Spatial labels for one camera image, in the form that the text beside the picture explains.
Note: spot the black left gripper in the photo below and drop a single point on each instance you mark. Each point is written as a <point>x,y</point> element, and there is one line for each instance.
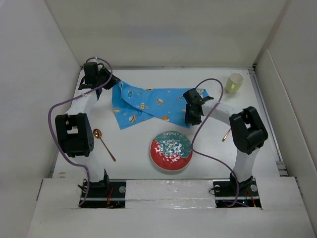
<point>113,80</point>

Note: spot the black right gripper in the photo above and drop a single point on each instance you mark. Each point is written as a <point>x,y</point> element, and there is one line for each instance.
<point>188,119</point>

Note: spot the blue space print cloth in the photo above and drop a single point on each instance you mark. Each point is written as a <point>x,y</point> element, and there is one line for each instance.
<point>133,105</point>

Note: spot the red and teal plate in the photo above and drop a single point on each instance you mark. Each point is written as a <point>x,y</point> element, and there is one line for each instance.
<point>171,151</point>

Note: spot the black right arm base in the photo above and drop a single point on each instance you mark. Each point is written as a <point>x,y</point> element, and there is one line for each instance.
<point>226,196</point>

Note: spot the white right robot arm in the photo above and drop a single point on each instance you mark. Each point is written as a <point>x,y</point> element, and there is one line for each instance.
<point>247,128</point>

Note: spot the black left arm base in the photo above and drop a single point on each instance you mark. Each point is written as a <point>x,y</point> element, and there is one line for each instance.
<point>106,193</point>

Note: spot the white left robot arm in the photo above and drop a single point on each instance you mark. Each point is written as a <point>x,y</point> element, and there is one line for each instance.
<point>74,133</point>

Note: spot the copper fork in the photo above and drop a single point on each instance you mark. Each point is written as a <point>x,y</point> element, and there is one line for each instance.
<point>226,135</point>

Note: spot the copper spoon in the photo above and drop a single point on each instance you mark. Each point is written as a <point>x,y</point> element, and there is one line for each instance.
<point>98,134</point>

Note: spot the pale yellow mug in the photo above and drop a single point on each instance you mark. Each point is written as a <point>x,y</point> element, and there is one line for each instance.
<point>234,82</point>

